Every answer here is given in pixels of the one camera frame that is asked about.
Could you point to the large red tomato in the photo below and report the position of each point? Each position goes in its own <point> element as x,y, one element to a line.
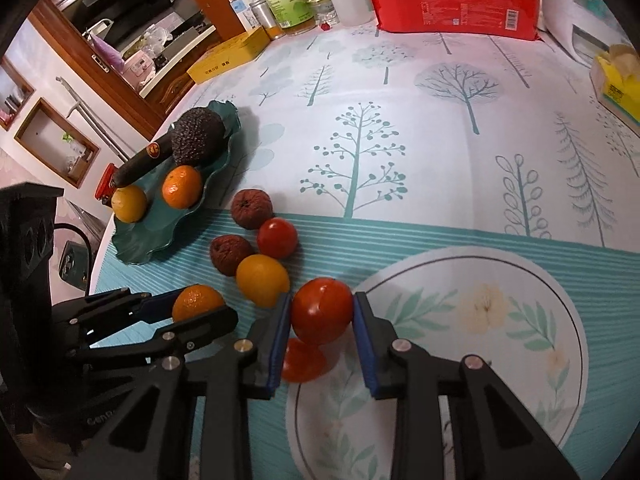
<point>321,311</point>

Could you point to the dark green leaf plate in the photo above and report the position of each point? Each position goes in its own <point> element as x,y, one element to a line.
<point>136,243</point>

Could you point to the small glass jar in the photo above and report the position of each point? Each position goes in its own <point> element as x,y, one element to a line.
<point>325,13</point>

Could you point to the yellow tissue pack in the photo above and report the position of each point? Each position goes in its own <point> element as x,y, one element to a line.
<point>615,78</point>

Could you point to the overripe dark banana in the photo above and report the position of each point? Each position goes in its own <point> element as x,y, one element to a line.
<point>143,162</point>

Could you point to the printed tree tablecloth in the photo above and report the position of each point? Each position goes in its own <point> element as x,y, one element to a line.
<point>472,186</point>

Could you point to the white cosmetics storage box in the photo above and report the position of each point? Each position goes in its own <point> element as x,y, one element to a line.
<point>583,28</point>

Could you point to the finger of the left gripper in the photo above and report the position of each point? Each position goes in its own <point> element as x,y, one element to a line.
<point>89,319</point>
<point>176,339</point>

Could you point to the dark red wrinkled fruit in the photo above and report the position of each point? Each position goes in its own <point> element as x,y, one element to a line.
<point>251,208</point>
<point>228,251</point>

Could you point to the yellow flat box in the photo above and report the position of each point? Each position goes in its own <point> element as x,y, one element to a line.
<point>231,54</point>

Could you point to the red cherry tomato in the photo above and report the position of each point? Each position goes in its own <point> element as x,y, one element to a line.
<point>277,238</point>
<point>302,362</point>

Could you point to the dark avocado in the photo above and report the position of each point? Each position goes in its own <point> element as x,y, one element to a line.
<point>198,137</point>

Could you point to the yellow-orange citrus fruit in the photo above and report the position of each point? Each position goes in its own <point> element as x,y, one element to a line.
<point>129,203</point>

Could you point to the white blue carton box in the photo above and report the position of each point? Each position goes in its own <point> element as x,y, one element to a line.
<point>244,13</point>

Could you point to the metal can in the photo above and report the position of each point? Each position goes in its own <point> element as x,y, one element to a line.
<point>264,16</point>

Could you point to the green label glass bottle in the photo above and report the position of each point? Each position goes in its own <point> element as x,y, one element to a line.
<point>293,16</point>

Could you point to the small orange tomato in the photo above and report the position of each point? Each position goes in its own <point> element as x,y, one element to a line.
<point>196,300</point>

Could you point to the yellow small tomato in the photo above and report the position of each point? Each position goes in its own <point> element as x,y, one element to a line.
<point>262,280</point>

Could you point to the red lid jar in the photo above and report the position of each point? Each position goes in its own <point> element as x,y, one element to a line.
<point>105,188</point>

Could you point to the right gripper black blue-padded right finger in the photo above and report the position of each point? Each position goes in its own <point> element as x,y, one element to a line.
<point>493,435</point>

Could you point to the large orange mandarin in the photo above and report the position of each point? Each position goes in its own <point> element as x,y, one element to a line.
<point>182,187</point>

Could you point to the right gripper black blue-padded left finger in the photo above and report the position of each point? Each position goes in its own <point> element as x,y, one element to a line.
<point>151,434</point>

